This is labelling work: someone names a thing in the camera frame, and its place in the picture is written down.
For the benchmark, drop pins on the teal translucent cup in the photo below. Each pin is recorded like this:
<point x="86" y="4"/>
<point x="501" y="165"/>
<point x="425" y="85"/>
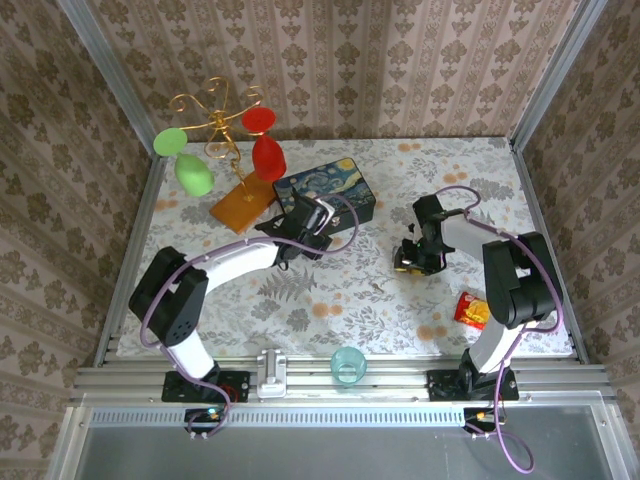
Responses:
<point x="349" y="367"/>

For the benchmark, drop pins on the red yellow snack packet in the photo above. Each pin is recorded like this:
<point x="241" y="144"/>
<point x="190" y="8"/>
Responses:
<point x="472" y="311"/>

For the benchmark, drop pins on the small circuit board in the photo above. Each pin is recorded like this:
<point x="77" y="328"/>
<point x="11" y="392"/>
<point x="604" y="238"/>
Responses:
<point x="482" y="419"/>
<point x="205" y="419"/>

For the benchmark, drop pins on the floral tablecloth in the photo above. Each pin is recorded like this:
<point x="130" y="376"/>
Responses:
<point x="350" y="310"/>

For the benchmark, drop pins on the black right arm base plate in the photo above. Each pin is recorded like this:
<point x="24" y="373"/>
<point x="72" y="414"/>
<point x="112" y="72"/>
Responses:
<point x="442" y="386"/>

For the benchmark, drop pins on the red plastic wine glass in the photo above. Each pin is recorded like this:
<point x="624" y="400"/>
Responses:
<point x="267" y="155"/>

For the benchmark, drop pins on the white latch clamp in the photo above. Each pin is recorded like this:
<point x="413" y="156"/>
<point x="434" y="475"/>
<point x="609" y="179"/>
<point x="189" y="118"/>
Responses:
<point x="271" y="375"/>

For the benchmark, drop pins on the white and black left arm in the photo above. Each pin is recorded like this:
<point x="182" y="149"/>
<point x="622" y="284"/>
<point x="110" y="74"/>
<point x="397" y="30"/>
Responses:
<point x="220" y="265"/>

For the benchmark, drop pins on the starry night print box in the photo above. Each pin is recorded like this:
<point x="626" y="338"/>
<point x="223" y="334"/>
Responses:
<point x="330" y="190"/>

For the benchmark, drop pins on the aluminium front rail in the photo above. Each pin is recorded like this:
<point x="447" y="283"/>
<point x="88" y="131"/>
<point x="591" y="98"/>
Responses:
<point x="390" y="382"/>

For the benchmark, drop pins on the green plastic wine glass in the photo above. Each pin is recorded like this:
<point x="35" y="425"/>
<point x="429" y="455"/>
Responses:
<point x="192" y="172"/>

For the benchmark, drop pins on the wooden rack base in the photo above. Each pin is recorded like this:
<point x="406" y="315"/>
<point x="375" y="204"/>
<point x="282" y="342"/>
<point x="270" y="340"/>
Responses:
<point x="240" y="207"/>

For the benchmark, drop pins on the aluminium side rail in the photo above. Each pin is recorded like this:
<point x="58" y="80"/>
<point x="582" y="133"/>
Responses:
<point x="550" y="240"/>
<point x="127" y="270"/>

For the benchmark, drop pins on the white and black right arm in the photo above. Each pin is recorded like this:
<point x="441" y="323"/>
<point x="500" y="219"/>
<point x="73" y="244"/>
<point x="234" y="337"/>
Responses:
<point x="515" y="285"/>

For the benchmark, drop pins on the aluminium frame post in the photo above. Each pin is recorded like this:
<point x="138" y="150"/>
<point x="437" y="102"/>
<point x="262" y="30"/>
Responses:
<point x="115" y="85"/>
<point x="555" y="75"/>

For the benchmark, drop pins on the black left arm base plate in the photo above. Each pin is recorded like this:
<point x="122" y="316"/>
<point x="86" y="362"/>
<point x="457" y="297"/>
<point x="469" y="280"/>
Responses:
<point x="235" y="386"/>

